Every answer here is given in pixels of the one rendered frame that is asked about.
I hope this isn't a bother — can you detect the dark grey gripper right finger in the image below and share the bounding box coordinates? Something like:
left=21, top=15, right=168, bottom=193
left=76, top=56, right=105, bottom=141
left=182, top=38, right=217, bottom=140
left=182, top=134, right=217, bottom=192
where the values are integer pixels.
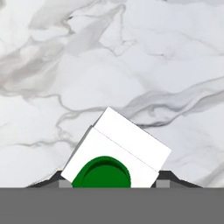
left=150, top=170, right=203, bottom=189

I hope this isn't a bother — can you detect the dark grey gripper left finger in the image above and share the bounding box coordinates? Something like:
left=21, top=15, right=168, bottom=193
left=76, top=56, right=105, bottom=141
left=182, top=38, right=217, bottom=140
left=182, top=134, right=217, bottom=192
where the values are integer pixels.
left=25, top=170, right=74, bottom=189

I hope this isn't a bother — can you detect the white carton with green cap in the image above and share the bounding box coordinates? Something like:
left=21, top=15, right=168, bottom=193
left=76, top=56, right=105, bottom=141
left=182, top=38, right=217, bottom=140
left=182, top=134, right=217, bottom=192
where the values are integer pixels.
left=60, top=106, right=172, bottom=189

